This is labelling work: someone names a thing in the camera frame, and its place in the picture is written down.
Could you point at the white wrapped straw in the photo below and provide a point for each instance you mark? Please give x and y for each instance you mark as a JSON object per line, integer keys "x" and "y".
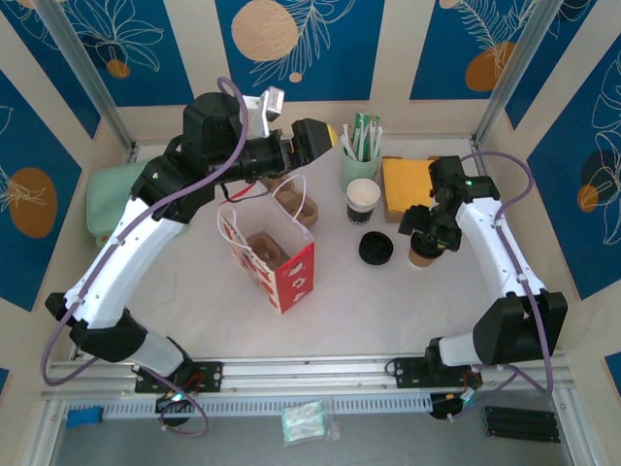
{"x": 345, "y": 137}
{"x": 349, "y": 142}
{"x": 377, "y": 138}

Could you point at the clear plastic bag of packets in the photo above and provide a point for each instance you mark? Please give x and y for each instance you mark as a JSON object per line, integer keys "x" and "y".
{"x": 305, "y": 420}

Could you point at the green sugar stick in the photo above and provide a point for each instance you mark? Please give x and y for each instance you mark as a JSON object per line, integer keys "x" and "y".
{"x": 369, "y": 133}
{"x": 360, "y": 131}

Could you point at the white paper cup black band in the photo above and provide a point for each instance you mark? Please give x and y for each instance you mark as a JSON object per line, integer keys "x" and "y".
{"x": 363, "y": 191}

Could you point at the black cup lid stack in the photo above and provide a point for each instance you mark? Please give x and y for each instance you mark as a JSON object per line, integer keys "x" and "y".
{"x": 376, "y": 247}

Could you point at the mint green lunch bag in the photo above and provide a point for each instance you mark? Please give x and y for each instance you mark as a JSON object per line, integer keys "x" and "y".
{"x": 107, "y": 204}

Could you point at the blue plastic clip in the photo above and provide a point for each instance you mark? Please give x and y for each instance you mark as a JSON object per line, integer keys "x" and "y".
{"x": 85, "y": 417}

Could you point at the arm base connector board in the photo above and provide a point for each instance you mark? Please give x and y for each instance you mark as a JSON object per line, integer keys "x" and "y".
{"x": 461, "y": 399}
{"x": 175, "y": 397}

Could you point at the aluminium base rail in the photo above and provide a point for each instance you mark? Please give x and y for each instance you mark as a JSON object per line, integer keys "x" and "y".
{"x": 310, "y": 376}

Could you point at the yellow napkins in tray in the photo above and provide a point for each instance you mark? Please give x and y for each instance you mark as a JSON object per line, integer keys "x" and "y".
{"x": 393, "y": 217}

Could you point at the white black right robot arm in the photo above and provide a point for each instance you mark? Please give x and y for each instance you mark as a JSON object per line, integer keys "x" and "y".
{"x": 490, "y": 252}

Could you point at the aluminium frame leg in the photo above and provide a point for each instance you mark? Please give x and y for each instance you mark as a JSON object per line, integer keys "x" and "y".
{"x": 575, "y": 427}
{"x": 46, "y": 437}

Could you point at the red white paper bag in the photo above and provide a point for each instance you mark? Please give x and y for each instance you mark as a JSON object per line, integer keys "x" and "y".
{"x": 296, "y": 281}

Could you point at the mint green straw holder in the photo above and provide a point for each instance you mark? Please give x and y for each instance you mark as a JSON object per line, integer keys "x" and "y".
{"x": 356, "y": 167}

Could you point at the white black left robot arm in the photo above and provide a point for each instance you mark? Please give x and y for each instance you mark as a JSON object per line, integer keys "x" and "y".
{"x": 121, "y": 257}

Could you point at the black plastic cup lid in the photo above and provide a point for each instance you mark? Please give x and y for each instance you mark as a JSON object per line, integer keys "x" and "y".
{"x": 418, "y": 242}

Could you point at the black plastic strip bundle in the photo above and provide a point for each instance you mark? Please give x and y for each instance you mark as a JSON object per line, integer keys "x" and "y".
{"x": 521, "y": 423}

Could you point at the kraft brown paper cup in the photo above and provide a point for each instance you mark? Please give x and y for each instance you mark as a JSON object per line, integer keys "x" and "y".
{"x": 421, "y": 261}

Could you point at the aluminium frame post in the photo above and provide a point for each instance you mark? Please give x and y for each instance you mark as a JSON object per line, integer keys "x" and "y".
{"x": 520, "y": 63}
{"x": 83, "y": 63}

